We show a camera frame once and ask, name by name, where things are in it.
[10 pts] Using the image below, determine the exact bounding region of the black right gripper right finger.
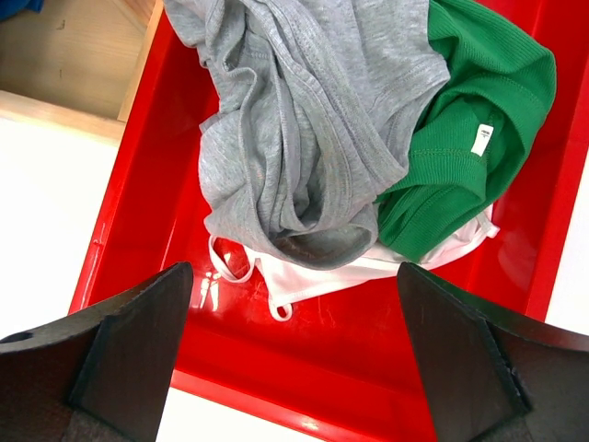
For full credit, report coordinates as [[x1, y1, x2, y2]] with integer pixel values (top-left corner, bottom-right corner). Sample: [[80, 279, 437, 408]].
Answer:
[[397, 263, 588, 441]]

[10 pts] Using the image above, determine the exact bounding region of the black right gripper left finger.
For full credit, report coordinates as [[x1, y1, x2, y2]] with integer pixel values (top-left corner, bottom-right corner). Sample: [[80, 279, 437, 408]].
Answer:
[[1, 262, 193, 441]]

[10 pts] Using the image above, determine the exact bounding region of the white camisole tank top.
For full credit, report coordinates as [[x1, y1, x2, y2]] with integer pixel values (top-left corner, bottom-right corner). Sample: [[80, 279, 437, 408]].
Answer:
[[208, 205, 500, 322]]

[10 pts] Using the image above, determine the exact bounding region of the green tank top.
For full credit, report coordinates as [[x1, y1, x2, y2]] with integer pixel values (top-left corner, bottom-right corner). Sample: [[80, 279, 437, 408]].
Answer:
[[377, 1, 557, 262]]

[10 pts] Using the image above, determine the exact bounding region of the grey tank top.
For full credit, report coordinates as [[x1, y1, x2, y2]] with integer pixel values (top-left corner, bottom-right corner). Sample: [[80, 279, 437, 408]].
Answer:
[[165, 1, 449, 270]]

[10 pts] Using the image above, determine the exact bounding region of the blue tank top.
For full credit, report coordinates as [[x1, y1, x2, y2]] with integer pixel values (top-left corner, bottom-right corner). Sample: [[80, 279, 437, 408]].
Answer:
[[0, 0, 44, 21]]

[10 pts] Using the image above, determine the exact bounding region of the red plastic bin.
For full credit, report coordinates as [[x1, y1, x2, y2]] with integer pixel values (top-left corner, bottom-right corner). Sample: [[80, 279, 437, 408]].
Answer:
[[71, 1, 588, 441]]

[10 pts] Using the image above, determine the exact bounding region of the wooden clothes rack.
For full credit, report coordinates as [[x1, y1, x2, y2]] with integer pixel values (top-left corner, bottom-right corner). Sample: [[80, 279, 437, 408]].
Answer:
[[1, 1, 163, 145]]

